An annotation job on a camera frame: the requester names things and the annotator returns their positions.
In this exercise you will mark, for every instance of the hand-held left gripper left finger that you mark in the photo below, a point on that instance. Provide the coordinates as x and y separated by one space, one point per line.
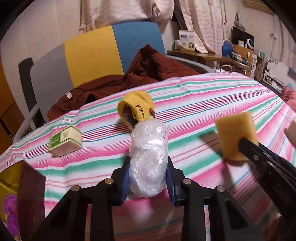
123 183

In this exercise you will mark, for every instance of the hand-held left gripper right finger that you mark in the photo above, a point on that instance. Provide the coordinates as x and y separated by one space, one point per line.
171 185

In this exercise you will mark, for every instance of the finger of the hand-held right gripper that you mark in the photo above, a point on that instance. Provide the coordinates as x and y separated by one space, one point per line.
275 156
252 150

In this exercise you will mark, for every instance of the rectangular yellow sponge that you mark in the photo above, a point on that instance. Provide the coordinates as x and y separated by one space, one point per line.
233 132

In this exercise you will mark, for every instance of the clear plastic bag bundle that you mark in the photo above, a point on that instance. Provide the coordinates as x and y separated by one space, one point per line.
148 162

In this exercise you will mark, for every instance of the dark red gift box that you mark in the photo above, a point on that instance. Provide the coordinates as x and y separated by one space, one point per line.
32 197

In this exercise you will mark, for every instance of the purple snack packet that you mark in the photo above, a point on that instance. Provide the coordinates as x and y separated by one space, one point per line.
10 210

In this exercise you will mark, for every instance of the pink cloth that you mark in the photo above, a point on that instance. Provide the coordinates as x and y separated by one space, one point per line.
290 93

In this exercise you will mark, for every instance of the small green box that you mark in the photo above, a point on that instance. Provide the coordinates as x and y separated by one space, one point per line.
66 140

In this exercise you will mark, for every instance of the striped tablecloth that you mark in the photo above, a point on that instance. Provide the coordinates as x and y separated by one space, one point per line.
196 97

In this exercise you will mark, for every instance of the white storage rack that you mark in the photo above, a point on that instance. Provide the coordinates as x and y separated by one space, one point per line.
275 76

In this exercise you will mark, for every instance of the yellow knitted sock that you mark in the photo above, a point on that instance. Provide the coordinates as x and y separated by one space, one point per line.
136 102

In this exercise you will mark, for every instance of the white round device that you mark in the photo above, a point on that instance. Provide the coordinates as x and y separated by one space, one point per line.
250 43

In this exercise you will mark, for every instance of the wooden side desk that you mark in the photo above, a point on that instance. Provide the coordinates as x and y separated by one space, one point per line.
198 56

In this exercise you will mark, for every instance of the black board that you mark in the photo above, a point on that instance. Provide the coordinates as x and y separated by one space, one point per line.
238 33

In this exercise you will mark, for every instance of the dark red garment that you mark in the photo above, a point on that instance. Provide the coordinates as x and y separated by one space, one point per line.
152 67

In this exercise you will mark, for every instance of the white product box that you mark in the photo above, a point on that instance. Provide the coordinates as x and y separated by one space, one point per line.
187 40

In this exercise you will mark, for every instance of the grey yellow blue chair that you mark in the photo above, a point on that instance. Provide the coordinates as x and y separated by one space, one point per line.
87 58

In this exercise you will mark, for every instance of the pink patterned curtain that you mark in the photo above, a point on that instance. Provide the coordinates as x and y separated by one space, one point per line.
203 23

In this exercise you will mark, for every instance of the air conditioner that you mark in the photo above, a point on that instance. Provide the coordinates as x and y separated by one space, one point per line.
259 4

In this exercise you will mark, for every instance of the floral cloth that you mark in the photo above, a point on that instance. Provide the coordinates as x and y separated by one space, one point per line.
129 11

